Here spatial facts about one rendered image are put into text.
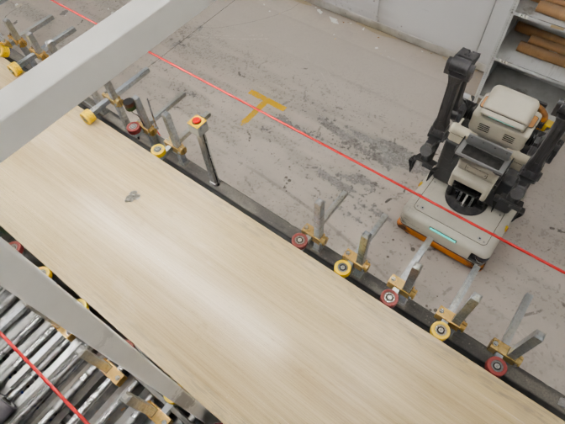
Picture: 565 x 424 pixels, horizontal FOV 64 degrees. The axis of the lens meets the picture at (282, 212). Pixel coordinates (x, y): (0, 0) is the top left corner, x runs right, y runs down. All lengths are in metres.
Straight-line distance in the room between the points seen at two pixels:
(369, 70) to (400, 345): 2.92
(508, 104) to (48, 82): 1.95
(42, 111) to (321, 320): 1.60
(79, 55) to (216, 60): 3.93
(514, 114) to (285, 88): 2.40
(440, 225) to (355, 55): 2.09
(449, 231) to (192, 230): 1.64
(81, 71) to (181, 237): 1.70
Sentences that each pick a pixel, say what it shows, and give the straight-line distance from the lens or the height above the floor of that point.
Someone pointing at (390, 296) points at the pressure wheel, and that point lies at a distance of 2.10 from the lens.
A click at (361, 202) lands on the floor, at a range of 3.41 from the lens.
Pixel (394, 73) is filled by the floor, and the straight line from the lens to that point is 4.39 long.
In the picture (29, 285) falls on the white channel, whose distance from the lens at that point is 0.81.
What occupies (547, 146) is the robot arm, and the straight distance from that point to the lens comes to 2.08.
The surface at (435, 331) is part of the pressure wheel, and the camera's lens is 2.09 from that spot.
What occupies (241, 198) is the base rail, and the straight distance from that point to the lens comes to 2.60.
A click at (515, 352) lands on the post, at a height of 0.92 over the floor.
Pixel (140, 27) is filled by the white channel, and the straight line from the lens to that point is 0.70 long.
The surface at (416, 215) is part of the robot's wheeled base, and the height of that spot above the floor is 0.27.
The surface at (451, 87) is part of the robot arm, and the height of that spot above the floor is 1.50.
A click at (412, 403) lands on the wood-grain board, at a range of 2.00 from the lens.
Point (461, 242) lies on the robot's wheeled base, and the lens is 3.07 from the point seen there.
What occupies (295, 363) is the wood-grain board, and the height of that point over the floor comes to 0.90.
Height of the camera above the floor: 2.83
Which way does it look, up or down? 58 degrees down
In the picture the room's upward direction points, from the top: 6 degrees counter-clockwise
